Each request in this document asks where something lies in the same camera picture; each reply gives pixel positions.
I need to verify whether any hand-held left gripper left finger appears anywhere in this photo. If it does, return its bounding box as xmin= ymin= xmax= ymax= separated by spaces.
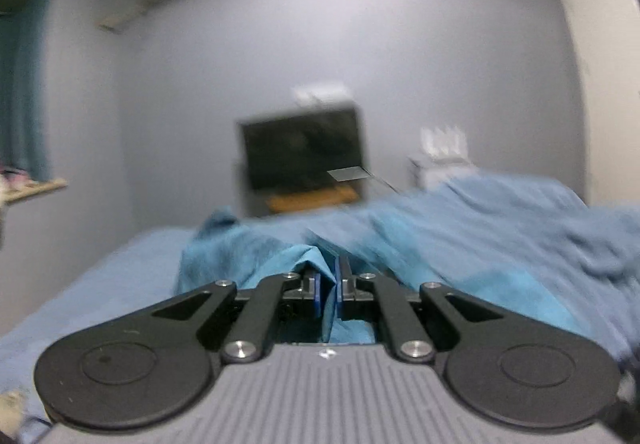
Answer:
xmin=150 ymin=270 xmax=323 ymax=366

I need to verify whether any light blue blanket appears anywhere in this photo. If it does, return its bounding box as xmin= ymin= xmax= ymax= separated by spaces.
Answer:
xmin=0 ymin=173 xmax=640 ymax=444

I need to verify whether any white power strip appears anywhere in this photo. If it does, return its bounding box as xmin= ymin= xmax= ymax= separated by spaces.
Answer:
xmin=291 ymin=82 xmax=352 ymax=105

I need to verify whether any white router with antennas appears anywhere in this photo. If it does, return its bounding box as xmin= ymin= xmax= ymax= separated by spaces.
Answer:
xmin=420 ymin=125 xmax=471 ymax=161

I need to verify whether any wooden window sill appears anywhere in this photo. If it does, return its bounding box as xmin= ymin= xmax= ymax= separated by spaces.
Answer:
xmin=0 ymin=178 xmax=69 ymax=205

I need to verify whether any white shelf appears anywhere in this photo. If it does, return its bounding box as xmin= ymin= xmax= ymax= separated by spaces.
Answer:
xmin=407 ymin=156 xmax=477 ymax=191

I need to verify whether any teal garment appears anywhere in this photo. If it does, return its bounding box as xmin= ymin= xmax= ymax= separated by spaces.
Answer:
xmin=175 ymin=206 xmax=601 ymax=346

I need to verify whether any wooden television stand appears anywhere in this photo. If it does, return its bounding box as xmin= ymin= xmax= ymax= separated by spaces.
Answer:
xmin=264 ymin=186 xmax=359 ymax=215

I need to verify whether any teal curtain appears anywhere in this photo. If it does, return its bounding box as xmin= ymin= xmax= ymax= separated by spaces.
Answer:
xmin=0 ymin=0 xmax=54 ymax=183

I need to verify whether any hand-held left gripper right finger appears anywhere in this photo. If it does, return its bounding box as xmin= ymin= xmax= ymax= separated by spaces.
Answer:
xmin=336 ymin=256 xmax=507 ymax=366

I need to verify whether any black television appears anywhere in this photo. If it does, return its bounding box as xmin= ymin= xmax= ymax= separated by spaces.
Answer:
xmin=236 ymin=106 xmax=369 ymax=219

